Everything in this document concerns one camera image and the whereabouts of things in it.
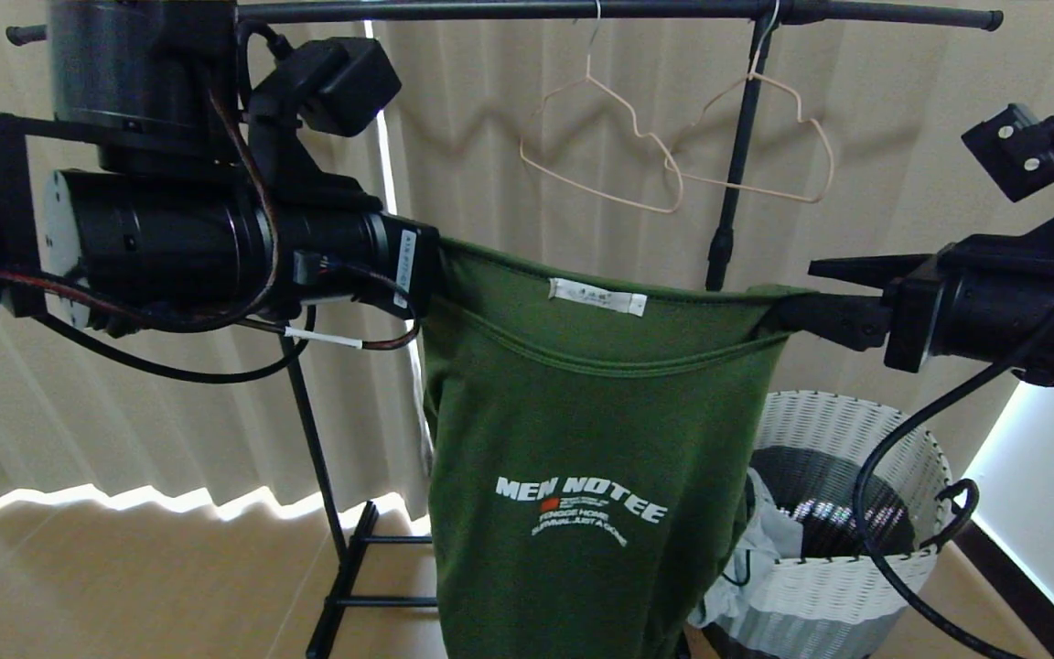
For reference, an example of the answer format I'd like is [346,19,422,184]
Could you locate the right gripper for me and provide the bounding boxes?
[765,233,1054,373]

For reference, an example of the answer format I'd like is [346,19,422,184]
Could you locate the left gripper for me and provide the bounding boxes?
[42,169,443,328]

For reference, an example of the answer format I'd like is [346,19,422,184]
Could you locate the pink clothes hanger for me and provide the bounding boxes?
[673,0,834,204]
[518,0,682,215]

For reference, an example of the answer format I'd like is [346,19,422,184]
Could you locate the pale grey shorts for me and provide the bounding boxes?
[687,467,807,632]

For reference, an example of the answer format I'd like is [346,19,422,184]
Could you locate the green long-sleeved shirt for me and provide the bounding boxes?
[420,236,821,659]

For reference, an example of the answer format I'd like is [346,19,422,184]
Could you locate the white laundry basket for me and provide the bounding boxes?
[687,389,981,659]

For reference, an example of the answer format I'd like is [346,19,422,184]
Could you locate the black clothes rack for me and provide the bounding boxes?
[5,0,1004,659]

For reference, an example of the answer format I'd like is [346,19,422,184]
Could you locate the beige curtain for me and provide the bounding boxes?
[0,0,1054,523]

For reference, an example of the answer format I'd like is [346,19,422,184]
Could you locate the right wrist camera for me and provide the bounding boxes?
[962,103,1054,266]

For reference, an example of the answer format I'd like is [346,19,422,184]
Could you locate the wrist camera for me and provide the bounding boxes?
[962,103,1054,266]
[248,37,403,211]

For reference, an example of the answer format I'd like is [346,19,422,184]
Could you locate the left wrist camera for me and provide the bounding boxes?
[248,37,403,211]

